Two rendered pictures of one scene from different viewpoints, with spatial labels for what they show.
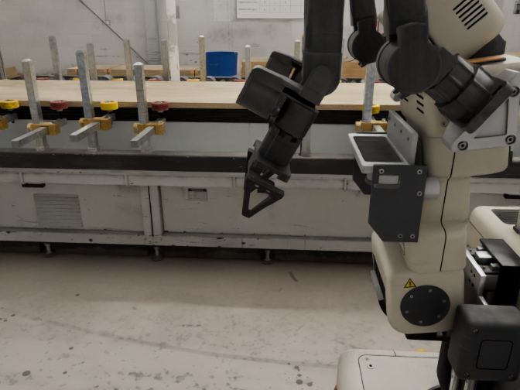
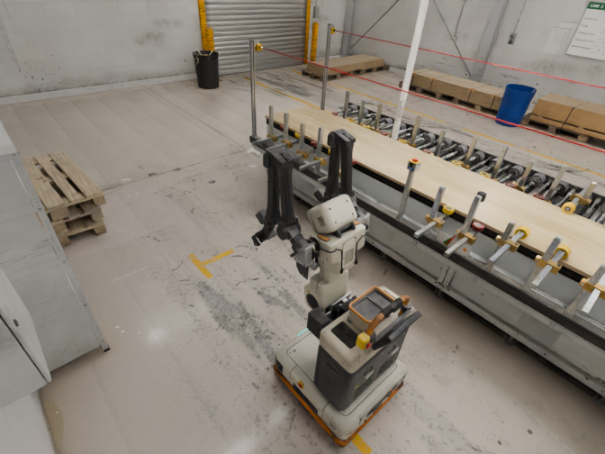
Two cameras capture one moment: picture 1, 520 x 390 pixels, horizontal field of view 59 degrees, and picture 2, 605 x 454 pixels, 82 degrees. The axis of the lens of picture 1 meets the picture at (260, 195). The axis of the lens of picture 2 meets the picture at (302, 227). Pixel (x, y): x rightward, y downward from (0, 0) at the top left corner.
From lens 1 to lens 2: 1.60 m
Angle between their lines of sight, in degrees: 40
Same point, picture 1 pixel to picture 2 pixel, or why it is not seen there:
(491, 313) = (319, 314)
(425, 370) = not seen: hidden behind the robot
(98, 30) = (446, 42)
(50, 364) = (265, 249)
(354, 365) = not seen: hidden behind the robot
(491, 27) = (326, 229)
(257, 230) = (382, 240)
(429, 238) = (312, 281)
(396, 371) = not seen: hidden behind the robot
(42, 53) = (403, 52)
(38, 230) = (298, 191)
